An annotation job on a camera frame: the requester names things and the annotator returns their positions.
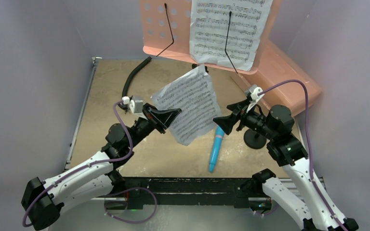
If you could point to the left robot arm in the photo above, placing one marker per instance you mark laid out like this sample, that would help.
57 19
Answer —
45 200

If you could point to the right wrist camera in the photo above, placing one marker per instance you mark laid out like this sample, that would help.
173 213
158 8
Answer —
254 94

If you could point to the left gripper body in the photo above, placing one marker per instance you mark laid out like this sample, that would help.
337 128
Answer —
142 128

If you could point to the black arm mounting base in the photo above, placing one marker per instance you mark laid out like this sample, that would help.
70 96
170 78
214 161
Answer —
235 192

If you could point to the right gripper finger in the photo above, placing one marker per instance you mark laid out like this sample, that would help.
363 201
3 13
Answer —
239 107
226 123

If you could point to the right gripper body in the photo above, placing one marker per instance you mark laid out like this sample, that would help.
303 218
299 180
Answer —
239 115

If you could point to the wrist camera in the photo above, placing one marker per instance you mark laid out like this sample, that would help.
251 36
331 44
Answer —
133 104
254 94

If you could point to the blue toy microphone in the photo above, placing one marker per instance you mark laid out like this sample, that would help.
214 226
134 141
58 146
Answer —
217 142

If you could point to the white paper sheet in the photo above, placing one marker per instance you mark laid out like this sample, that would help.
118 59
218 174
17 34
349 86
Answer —
194 94

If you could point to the aluminium frame rail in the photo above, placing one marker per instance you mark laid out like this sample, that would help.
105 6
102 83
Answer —
312 209

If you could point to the pink plastic storage box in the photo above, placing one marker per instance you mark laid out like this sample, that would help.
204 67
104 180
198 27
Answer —
276 66

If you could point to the black round microphone stand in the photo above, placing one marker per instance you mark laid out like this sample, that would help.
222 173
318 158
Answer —
254 140

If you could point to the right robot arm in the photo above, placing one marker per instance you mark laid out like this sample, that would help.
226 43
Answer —
314 210

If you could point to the printed sheet music page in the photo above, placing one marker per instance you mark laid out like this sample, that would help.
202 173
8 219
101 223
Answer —
227 32

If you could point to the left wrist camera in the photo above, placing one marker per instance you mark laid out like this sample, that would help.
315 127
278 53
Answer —
133 104

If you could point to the pink perforated music stand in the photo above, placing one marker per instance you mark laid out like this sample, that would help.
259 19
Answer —
166 30

